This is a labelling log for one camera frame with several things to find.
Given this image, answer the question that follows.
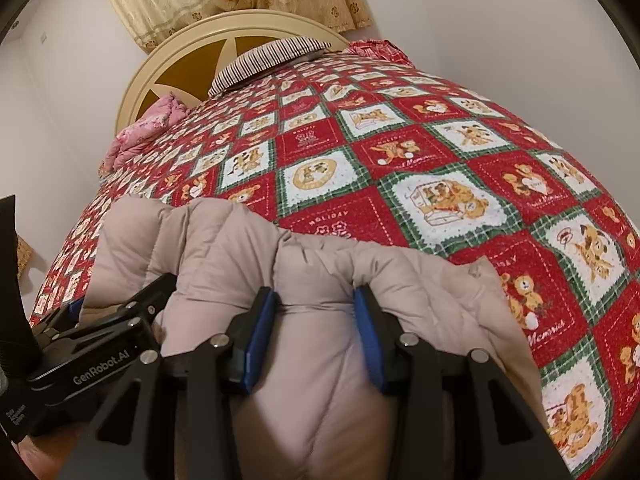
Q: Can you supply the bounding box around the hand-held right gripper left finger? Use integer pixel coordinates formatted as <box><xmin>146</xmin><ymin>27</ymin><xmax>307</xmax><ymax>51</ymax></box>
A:
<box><xmin>60</xmin><ymin>287</ymin><xmax>281</xmax><ymax>480</ymax></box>

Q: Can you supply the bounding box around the beige patterned cloth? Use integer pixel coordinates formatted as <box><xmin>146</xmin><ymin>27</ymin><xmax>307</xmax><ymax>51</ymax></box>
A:
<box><xmin>15</xmin><ymin>237</ymin><xmax>35</xmax><ymax>275</ymax></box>

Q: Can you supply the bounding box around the beige puffer jacket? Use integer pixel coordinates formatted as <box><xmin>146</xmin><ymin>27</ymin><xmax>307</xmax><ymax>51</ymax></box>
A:
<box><xmin>80</xmin><ymin>196</ymin><xmax>549</xmax><ymax>480</ymax></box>

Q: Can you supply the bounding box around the red checked printed bedspread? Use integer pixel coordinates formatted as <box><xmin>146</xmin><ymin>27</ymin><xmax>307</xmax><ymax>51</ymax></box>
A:
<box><xmin>29</xmin><ymin>40</ymin><xmax>640</xmax><ymax>480</ymax></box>

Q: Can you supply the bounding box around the cream wooden headboard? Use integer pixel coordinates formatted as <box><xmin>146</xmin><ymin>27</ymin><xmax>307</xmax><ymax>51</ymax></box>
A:
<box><xmin>116</xmin><ymin>9</ymin><xmax>351</xmax><ymax>134</ymax></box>

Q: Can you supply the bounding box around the striped pillow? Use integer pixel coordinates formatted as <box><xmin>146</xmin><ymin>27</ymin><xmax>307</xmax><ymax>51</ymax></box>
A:
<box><xmin>207</xmin><ymin>37</ymin><xmax>332</xmax><ymax>97</ymax></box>

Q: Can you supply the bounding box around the pink floral quilt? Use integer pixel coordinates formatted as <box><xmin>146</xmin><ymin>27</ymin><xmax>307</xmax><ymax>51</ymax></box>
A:
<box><xmin>99</xmin><ymin>95</ymin><xmax>189</xmax><ymax>179</ymax></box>

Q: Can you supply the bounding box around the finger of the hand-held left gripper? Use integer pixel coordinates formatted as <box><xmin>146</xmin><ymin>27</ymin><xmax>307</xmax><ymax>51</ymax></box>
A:
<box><xmin>107</xmin><ymin>272</ymin><xmax>179</xmax><ymax>327</ymax></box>
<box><xmin>31</xmin><ymin>296</ymin><xmax>87</xmax><ymax>346</ymax></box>

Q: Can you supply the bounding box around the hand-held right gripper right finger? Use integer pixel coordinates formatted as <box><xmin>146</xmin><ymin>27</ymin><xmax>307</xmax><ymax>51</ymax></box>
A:
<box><xmin>352</xmin><ymin>285</ymin><xmax>574</xmax><ymax>480</ymax></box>

